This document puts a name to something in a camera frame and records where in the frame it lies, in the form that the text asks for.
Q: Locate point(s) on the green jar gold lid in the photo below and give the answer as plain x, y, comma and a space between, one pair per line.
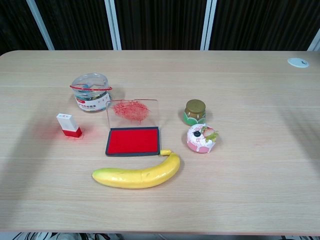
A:
195, 110

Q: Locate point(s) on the pink strawberry cake toy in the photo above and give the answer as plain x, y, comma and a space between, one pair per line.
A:
200, 143

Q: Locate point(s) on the white partition frame post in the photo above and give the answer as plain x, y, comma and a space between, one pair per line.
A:
208, 25
41, 25
113, 25
315, 43

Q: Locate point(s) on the clear jar of binder clips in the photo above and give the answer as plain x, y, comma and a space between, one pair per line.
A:
88, 100

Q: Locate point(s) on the yellow toy banana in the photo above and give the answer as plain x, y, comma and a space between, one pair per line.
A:
140, 179

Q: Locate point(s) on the red and white stamp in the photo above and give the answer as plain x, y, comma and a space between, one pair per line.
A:
67, 123

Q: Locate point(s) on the red ink pad clear lid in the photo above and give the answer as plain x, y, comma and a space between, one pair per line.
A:
133, 141

